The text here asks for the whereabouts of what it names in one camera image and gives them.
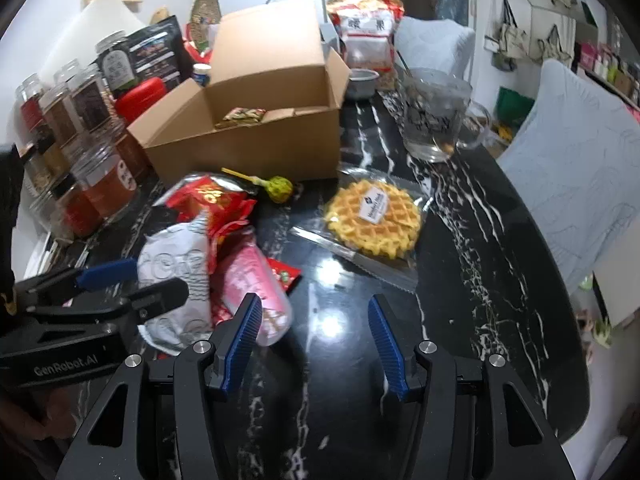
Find cardboard box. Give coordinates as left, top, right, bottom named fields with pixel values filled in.
left=126, top=0, right=351, bottom=183

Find large red white snack bag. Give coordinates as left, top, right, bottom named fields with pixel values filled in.
left=326, top=0, right=405, bottom=73

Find green lollipop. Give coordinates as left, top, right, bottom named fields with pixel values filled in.
left=220, top=167, right=294, bottom=204

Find person's left hand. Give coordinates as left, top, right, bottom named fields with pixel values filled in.
left=0, top=392, right=88, bottom=461

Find red plastic container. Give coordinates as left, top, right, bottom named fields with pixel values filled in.
left=115, top=76, right=167, bottom=123

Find white foam board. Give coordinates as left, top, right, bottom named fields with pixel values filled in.
left=45, top=0, right=151, bottom=61

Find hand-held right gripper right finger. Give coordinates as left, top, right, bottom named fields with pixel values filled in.
left=367, top=294, right=576, bottom=480

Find white cabinet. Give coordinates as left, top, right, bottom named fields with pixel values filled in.
left=492, top=0, right=593, bottom=66

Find white patterned snack packet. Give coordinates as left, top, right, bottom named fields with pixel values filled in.
left=136, top=210, right=216, bottom=356

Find green bag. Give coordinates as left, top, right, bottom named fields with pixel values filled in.
left=495, top=86, right=536, bottom=126

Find small metal bowl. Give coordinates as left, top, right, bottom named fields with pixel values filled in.
left=346, top=67, right=381, bottom=101

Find black printed pouch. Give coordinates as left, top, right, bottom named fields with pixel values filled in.
left=122, top=15, right=186, bottom=93

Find small long red packet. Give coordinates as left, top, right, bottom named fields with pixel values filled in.
left=267, top=257, right=304, bottom=293

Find red snack packet yellow print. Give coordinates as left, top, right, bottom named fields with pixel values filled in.
left=160, top=172, right=253, bottom=216

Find small green brown packet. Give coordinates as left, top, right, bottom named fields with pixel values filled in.
left=215, top=107, right=268, bottom=128

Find red gold foil snack packet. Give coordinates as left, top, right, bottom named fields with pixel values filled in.
left=206, top=199, right=259, bottom=248

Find round woven plate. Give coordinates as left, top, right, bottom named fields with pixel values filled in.
left=187, top=0, right=222, bottom=43

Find shelf of small bottles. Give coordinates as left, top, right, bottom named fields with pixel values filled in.
left=575, top=40, right=640, bottom=111

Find glass mug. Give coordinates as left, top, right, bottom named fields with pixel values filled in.
left=397, top=67, right=493, bottom=163

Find pink snack packet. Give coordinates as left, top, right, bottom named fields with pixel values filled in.
left=212, top=240, right=294, bottom=346

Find row of clear spice jars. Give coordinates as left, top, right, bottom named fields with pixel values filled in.
left=15, top=30, right=151, bottom=241

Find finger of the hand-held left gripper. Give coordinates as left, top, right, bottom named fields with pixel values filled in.
left=14, top=258, right=139, bottom=306
left=25, top=277, right=190, bottom=333

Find clear waffle packet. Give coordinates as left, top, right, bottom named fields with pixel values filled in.
left=290, top=170, right=436, bottom=293

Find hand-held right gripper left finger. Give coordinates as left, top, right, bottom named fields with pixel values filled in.
left=55, top=292, right=264, bottom=480

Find red gift bag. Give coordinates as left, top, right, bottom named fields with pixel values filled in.
left=182, top=35, right=216, bottom=66

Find hanging tote bags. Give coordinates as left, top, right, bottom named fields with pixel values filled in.
left=485, top=0, right=531, bottom=71

